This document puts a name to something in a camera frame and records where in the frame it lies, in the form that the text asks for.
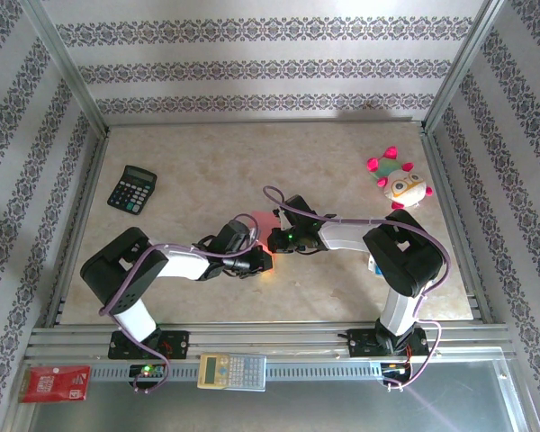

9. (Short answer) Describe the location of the pink cloth square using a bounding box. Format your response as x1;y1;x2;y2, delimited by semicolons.
250;210;284;271

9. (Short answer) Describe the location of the metal sheet tray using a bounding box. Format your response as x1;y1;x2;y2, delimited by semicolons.
24;359;530;432

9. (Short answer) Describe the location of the white and pink plush toy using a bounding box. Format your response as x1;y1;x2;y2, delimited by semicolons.
365;146;435;212

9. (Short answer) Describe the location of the black desk calculator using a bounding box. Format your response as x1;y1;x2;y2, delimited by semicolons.
106;165;158;216

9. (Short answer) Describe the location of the beige scientific calculator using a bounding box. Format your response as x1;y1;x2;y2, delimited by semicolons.
196;353;268;392

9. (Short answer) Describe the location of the red packet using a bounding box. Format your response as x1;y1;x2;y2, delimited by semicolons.
17;364;92;404

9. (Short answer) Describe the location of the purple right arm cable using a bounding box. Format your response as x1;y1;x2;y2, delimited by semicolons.
263;185;451;392

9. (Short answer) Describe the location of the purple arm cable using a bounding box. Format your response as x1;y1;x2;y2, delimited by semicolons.
263;185;451;392
97;213;260;395

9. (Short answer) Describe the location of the aluminium rear rail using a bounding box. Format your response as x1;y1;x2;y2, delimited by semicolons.
105;117;427;130

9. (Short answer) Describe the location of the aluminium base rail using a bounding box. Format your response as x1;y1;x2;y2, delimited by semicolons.
24;321;517;364

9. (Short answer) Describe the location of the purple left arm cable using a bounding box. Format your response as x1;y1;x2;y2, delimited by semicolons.
97;213;260;395

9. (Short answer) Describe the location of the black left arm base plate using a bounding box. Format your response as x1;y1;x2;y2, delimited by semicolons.
108;330;191;360

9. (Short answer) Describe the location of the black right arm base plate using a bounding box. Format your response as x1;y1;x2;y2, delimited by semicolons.
346;328;430;359

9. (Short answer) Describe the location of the grey slotted cable duct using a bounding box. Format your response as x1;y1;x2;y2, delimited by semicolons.
89;362;388;383

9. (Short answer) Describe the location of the aluminium side rail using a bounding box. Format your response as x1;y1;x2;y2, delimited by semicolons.
42;128;112;328
420;128;496;325

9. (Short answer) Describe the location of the aluminium frame post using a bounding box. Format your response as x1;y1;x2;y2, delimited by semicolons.
421;0;513;134
26;0;112;136

